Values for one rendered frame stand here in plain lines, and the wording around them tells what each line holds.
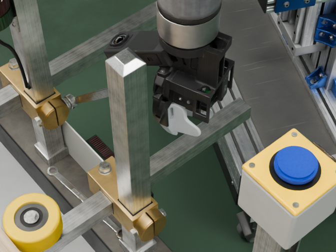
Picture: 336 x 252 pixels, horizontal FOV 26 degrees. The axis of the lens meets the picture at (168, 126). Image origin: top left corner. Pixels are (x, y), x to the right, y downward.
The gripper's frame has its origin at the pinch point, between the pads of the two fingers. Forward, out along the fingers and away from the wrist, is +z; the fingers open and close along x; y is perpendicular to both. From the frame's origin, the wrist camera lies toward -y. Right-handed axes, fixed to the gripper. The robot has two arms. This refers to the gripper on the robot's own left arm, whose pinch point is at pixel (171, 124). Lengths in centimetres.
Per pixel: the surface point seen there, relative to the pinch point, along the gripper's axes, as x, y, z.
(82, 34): 85, -81, 96
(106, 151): 6.0, -16.8, 25.3
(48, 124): -2.0, -21.7, 11.1
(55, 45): 76, -86, 96
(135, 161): -9.1, -0.6, -1.8
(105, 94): 3.1, -13.4, 4.3
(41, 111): -1.5, -23.1, 9.2
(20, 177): -2.4, -31.5, 33.5
